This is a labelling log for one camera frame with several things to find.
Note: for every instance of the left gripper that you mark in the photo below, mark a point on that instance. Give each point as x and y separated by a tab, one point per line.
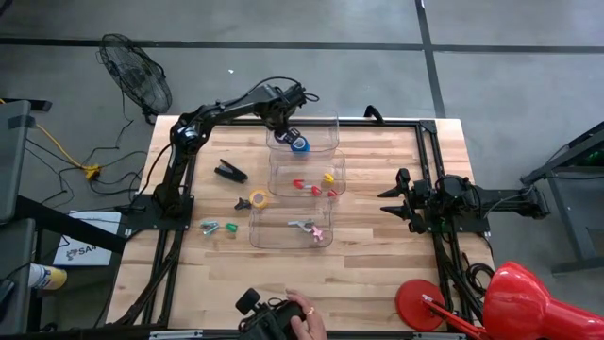
285	113

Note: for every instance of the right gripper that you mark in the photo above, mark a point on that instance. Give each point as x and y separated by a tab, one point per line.
424	200

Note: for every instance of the blue tape roll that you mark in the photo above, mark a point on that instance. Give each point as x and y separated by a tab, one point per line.
302	146

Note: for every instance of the yellow staple remover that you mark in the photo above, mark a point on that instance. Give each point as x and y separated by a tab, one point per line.
328	178

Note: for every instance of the yellow tape roll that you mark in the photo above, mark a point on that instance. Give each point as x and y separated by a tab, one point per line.
251	198

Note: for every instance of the light grey stapler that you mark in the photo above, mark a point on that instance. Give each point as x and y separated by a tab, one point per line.
297	223

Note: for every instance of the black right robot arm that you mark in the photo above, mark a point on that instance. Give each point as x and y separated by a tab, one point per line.
509	200

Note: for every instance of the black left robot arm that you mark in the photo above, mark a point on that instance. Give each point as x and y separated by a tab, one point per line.
189	132

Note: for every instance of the black stapler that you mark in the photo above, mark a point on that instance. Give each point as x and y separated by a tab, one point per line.
231	172

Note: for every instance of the black staple remover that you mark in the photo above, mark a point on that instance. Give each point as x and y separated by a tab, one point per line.
242	204

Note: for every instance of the teal stapler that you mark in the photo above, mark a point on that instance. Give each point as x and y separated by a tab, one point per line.
210	227

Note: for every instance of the clear plastic bin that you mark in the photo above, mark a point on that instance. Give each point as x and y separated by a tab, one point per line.
283	165
273	236
325	137

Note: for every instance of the red desk lamp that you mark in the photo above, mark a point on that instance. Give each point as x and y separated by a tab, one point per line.
528	302

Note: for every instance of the person's hand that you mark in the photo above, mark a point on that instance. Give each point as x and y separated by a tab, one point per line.
307	326

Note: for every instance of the black floor fan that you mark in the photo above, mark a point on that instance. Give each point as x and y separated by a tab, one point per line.
137	75

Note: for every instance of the yellow power plug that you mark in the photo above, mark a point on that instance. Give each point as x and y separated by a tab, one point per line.
92	171

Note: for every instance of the white printed sheet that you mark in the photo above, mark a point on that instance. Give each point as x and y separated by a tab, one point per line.
89	245

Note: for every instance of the black rig leg beam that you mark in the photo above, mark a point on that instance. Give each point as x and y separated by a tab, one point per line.
71	224

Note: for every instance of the yellow white spray can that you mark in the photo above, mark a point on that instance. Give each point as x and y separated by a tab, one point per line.
52	278

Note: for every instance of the grey plastic case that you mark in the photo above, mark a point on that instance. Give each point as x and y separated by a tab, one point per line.
11	165
14	264

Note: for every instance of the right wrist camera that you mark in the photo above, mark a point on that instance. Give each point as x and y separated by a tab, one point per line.
453	186

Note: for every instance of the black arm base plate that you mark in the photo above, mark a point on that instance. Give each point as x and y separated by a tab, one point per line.
141	217
472	226

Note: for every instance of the frame corner bracket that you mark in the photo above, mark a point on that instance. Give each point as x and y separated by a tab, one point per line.
427	126

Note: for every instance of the dark metal cart frame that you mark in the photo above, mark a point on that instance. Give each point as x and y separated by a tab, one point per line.
559	222

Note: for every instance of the black table-level camera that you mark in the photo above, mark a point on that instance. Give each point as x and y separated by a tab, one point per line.
247	300

